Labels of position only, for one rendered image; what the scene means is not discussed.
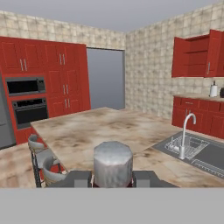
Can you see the grey fridge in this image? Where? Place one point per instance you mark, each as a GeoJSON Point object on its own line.
{"type": "Point", "coordinates": [4, 122]}

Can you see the red ketchup bottle white cap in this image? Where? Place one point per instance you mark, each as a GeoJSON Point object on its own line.
{"type": "Point", "coordinates": [113, 163]}

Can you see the white paper towel roll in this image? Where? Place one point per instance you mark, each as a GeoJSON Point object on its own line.
{"type": "Point", "coordinates": [213, 89]}

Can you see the red wall cabinet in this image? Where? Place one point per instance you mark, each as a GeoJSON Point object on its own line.
{"type": "Point", "coordinates": [197, 58]}

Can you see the red tall cupboard run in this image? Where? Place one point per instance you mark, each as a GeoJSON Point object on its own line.
{"type": "Point", "coordinates": [70, 73]}

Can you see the red base cupboard run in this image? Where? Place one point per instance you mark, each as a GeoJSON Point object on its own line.
{"type": "Point", "coordinates": [204, 115]}

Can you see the dark grey sink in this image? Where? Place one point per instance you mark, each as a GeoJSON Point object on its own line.
{"type": "Point", "coordinates": [204, 159]}

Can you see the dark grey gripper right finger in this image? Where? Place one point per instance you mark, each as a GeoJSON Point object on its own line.
{"type": "Point", "coordinates": [145, 178]}

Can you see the white curved tap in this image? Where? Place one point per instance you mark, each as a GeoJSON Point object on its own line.
{"type": "Point", "coordinates": [183, 140]}

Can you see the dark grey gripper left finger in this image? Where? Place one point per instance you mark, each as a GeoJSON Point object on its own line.
{"type": "Point", "coordinates": [81, 178]}

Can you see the black built-in microwave oven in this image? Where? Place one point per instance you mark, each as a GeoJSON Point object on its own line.
{"type": "Point", "coordinates": [24, 86]}

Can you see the grey bar stool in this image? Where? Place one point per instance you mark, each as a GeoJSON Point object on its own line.
{"type": "Point", "coordinates": [52, 172]}
{"type": "Point", "coordinates": [36, 145]}

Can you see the small black round object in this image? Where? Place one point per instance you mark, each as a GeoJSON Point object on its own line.
{"type": "Point", "coordinates": [222, 92]}

